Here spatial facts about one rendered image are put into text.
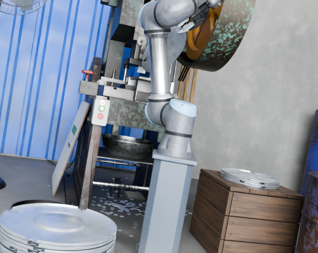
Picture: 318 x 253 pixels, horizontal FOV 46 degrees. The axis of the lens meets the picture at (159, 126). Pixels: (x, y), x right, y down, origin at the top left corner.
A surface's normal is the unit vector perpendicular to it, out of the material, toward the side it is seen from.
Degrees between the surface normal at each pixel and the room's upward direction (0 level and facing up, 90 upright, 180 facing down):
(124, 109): 90
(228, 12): 109
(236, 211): 90
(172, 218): 90
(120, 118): 90
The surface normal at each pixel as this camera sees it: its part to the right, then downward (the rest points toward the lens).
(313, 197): -0.98, -0.13
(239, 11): 0.20, 0.37
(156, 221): 0.00, 0.05
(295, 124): 0.26, 0.10
